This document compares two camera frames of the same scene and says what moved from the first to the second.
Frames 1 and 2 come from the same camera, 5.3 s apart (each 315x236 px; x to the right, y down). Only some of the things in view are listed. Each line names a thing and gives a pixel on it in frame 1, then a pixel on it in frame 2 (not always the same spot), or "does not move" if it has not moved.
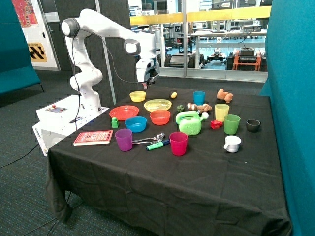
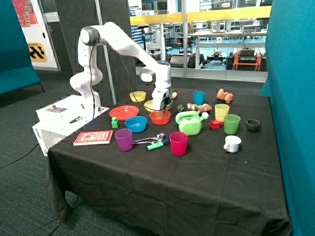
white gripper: x=146 y=69 -> x=162 y=99
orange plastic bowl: x=160 y=117 does not move
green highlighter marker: x=157 y=145 does not move
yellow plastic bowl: x=138 y=96 does not move
